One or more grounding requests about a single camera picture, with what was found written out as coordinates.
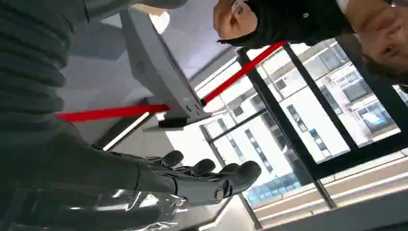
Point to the red barrier belt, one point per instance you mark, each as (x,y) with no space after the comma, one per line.
(108,112)

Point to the white building outside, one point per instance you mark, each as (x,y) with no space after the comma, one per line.
(306,121)

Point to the person with glasses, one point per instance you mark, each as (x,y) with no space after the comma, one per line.
(287,22)

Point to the pale window sill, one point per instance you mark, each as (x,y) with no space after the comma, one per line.
(360,194)

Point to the grey ribbed right arm sleeve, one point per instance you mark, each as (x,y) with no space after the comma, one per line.
(32,63)

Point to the black window frame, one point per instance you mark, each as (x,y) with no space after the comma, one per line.
(280,121)

